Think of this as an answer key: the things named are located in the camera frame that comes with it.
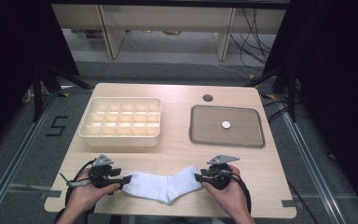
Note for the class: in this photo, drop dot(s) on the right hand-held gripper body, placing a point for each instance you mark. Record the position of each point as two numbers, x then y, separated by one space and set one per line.
221 177

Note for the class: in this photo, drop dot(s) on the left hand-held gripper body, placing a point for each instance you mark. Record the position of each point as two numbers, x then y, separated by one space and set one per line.
99 177

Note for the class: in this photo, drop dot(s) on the white sock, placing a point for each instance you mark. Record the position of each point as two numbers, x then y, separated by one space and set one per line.
161 186

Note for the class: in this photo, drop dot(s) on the person's right hand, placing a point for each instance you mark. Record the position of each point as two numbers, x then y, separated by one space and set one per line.
233 196

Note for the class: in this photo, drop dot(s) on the person's left hand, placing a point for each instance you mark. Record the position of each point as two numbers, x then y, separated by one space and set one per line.
82 196

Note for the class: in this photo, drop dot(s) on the cream divided storage box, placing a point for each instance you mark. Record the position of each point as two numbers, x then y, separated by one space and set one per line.
121 137

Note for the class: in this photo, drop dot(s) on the grey rimmed brown tray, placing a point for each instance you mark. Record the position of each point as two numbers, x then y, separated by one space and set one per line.
211 127

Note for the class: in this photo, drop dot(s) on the grey tape strip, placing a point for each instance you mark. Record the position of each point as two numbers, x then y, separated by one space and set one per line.
51 194
290 203

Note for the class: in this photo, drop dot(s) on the white round disc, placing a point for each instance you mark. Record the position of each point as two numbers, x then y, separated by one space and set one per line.
226 124

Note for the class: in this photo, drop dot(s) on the black tape floor mark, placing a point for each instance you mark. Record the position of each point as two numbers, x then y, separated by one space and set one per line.
57 126

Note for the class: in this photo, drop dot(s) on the black metal stand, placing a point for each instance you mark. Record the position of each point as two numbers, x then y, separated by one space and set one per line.
292 93
38 93

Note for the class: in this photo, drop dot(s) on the yellow round object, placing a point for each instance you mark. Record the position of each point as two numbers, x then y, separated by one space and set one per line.
171 32

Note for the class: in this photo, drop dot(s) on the black curtain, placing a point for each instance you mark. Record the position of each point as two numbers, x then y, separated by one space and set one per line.
338 77
9 62

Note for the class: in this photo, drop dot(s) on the beige background desk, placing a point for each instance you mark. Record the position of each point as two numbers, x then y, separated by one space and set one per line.
167 18

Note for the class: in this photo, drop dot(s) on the aluminium floor rail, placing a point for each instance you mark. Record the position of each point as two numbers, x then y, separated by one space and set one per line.
310 161
15 155

